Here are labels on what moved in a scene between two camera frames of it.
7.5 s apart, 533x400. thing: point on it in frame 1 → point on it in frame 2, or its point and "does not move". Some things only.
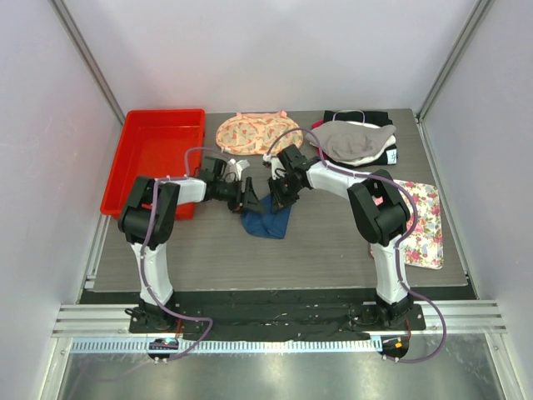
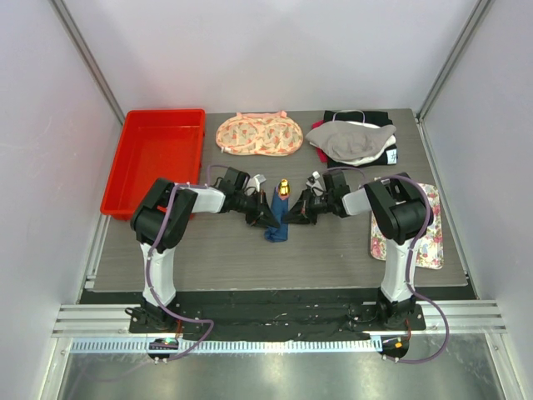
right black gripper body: x=286 y=182 → x=318 y=205
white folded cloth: x=357 y=162 does not move
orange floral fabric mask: x=252 y=133 does not move
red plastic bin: x=156 y=144 does not move
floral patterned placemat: x=425 y=247 does not move
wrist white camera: x=240 y=165 → x=256 y=182
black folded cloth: x=390 y=156 does not move
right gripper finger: x=279 y=197 → x=300 y=214
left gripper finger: x=251 y=199 → x=266 y=217
